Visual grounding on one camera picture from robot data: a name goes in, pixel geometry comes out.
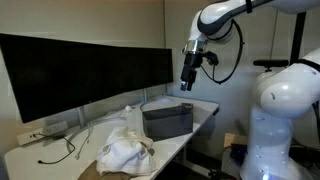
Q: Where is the white cloth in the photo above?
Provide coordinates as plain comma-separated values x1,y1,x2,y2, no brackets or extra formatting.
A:
95,125,158,177

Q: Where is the black camera on stand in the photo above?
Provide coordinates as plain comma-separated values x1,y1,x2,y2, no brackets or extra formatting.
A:
252,59,290,73

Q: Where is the cardboard box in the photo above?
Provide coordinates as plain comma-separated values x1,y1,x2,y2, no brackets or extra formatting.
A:
223,132,249,148

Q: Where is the thin black cable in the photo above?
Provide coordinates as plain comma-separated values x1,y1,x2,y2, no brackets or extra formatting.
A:
32,133,77,165

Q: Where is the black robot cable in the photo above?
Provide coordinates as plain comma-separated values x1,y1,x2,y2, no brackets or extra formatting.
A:
199,19,245,85

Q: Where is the white table leg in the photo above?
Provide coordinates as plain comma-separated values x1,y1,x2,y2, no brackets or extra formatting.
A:
181,146,214,178

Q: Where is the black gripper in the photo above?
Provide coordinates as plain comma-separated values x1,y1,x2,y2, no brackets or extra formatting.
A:
180,53,204,92

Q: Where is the large black monitor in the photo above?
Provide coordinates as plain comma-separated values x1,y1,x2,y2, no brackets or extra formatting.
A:
0,33,129,124

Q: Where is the white power strip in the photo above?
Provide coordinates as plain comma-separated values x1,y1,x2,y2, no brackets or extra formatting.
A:
16,120,69,147

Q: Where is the dark grey rectangular box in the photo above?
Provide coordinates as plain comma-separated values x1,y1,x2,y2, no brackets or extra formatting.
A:
142,104,195,142

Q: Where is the dark blue box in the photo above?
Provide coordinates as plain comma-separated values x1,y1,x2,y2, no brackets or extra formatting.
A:
229,143,249,166

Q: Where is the thin white cable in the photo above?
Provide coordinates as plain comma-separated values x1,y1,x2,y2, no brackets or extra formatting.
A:
74,121,94,160

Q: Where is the black metal stand pole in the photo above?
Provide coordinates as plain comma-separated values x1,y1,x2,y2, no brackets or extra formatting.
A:
289,11,307,66

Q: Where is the black strap band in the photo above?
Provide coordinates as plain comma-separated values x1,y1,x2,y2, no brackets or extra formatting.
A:
293,58,320,73

